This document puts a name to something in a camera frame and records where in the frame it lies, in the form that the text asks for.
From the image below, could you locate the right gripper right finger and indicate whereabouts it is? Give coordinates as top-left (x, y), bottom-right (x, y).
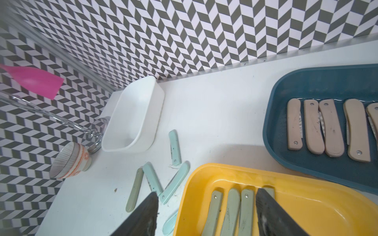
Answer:
top-left (256, 188), bottom-right (309, 236)

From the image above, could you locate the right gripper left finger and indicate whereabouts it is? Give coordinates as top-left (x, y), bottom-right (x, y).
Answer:
top-left (111, 192), bottom-right (158, 236)

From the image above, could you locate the olive knife vertical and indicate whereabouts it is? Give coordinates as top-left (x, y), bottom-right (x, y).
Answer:
top-left (238, 189), bottom-right (255, 236)

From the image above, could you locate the yellow storage box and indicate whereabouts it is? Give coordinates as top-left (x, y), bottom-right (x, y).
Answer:
top-left (174, 163), bottom-right (378, 236)

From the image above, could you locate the white storage box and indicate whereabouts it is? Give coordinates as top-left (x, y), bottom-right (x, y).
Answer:
top-left (101, 76), bottom-right (165, 153)

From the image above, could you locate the dark teal storage box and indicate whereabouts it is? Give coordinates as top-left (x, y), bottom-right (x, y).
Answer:
top-left (263, 64), bottom-right (378, 194)

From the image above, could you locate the olive knife horizontal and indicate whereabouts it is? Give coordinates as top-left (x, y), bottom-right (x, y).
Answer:
top-left (263, 187), bottom-right (275, 199)

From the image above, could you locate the mint knife centre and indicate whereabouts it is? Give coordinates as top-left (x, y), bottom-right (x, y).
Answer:
top-left (162, 209), bottom-right (179, 236)

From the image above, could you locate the mint knife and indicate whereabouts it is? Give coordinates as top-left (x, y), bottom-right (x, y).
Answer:
top-left (168, 129), bottom-right (182, 166)
top-left (162, 209), bottom-right (179, 236)
top-left (142, 162), bottom-right (163, 196)

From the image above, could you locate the mint knife angled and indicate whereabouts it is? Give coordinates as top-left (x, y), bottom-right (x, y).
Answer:
top-left (159, 161), bottom-right (190, 205)

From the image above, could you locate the mint knife left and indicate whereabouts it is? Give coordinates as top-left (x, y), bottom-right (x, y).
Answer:
top-left (142, 162), bottom-right (163, 196)

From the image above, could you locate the mint knife top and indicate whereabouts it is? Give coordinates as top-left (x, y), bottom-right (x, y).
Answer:
top-left (168, 129), bottom-right (182, 166)

